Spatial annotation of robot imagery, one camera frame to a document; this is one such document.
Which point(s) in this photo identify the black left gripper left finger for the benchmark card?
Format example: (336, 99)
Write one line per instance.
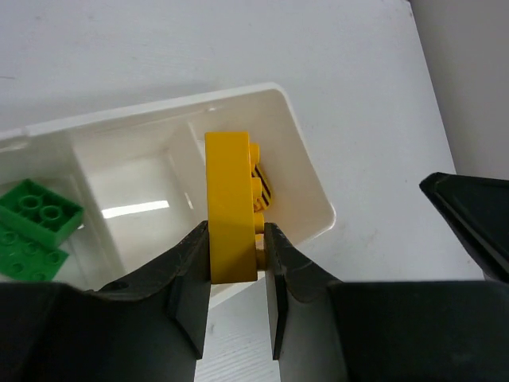
(148, 325)

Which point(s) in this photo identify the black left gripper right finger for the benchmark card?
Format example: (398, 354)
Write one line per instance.
(324, 329)

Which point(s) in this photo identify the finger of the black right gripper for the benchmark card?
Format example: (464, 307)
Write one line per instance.
(476, 209)

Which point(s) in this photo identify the green duplo base plate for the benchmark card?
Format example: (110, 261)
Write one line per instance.
(26, 260)

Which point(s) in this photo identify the yellow long duplo brick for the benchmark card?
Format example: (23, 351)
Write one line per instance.
(232, 192)

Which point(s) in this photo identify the green square duplo brick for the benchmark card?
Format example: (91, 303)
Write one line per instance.
(40, 214)

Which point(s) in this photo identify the yellow striped duplo brick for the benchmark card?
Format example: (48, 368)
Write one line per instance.
(263, 199)

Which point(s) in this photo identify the white divided plastic tray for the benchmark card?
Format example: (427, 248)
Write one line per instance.
(139, 174)

